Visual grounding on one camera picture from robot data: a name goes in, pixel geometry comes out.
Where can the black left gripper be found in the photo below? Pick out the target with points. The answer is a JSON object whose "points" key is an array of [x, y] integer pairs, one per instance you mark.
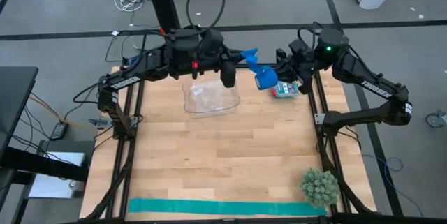
{"points": [[214, 47]]}

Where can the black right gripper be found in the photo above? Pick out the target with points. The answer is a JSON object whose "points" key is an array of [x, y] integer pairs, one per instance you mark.
{"points": [[300, 58]]}

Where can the blue elastic bandage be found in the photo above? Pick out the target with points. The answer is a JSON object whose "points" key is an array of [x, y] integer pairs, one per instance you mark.
{"points": [[267, 79]]}

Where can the clear plastic bag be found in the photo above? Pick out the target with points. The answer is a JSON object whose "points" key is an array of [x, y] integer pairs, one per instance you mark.
{"points": [[209, 96]]}

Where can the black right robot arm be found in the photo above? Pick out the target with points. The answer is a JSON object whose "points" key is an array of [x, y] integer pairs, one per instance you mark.
{"points": [[377, 89]]}

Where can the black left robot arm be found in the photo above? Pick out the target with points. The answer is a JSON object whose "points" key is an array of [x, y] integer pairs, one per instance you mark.
{"points": [[122, 82]]}

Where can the green elastic bandage strip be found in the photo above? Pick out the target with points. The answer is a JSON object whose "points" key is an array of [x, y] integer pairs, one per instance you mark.
{"points": [[209, 207]]}

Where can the teal marker pack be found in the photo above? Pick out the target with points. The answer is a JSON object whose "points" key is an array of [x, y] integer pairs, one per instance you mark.
{"points": [[284, 89]]}

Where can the silver mounting plate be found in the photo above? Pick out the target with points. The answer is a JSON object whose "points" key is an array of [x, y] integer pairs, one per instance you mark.
{"points": [[318, 119]]}

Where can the clear plastic bin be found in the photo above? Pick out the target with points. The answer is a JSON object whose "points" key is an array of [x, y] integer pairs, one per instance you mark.
{"points": [[195, 110]]}

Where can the black tower fan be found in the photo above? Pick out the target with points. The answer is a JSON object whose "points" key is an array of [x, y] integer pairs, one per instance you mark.
{"points": [[162, 0]]}

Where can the artificial plant in pot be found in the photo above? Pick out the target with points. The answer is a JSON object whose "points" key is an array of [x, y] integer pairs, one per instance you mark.
{"points": [[319, 187]]}

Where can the silver clamp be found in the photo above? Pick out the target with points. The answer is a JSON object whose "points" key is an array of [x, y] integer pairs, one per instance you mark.
{"points": [[99, 123]]}

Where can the grey caster wheel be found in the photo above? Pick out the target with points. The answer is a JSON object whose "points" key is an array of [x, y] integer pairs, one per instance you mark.
{"points": [[434, 120]]}

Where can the black power brick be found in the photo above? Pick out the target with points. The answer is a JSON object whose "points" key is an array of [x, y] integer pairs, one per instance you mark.
{"points": [[58, 130]]}

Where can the white panel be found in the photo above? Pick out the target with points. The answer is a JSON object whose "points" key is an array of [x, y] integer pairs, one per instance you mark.
{"points": [[52, 185]]}

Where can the black desk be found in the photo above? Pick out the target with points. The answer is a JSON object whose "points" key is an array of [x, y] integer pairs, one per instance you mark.
{"points": [[14, 95]]}

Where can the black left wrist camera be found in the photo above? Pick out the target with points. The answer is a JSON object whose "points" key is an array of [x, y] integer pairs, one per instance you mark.
{"points": [[228, 75]]}

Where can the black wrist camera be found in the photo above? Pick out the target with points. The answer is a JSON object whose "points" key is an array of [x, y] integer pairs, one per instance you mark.
{"points": [[228, 75], [306, 84]]}

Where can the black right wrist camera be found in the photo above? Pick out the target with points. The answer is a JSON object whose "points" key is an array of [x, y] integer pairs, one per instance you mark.
{"points": [[306, 84]]}

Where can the black aluminium table frame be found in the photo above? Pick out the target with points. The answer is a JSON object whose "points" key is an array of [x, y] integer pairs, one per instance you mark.
{"points": [[326, 163]]}

